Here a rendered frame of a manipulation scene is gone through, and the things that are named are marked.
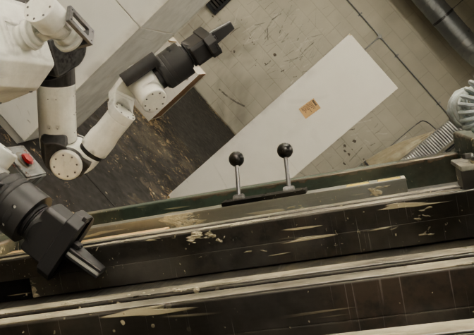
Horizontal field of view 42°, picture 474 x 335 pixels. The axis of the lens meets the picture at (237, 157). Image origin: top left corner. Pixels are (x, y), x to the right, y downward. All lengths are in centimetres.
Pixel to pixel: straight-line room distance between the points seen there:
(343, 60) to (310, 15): 447
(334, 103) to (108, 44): 206
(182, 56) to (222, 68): 812
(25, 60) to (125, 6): 251
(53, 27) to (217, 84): 842
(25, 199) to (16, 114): 306
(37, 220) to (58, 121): 55
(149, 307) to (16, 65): 76
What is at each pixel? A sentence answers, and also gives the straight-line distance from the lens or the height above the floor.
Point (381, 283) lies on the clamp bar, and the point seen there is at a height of 166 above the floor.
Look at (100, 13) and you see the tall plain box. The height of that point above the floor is 96.
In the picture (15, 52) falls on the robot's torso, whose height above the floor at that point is 133.
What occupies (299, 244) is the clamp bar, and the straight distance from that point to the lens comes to 94.
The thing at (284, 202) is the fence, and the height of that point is 148.
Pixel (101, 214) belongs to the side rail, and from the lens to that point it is 180.
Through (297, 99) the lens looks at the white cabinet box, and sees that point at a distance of 506.
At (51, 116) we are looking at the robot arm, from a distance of 152.
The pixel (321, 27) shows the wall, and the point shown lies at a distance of 947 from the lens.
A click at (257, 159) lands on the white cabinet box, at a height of 82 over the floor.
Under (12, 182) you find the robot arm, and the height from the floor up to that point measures 127.
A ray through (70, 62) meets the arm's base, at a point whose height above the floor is 132.
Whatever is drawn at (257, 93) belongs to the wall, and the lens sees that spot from 952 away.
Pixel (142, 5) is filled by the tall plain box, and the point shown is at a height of 118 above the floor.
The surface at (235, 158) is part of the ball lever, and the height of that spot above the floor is 144.
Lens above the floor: 175
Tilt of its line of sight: 12 degrees down
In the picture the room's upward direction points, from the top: 49 degrees clockwise
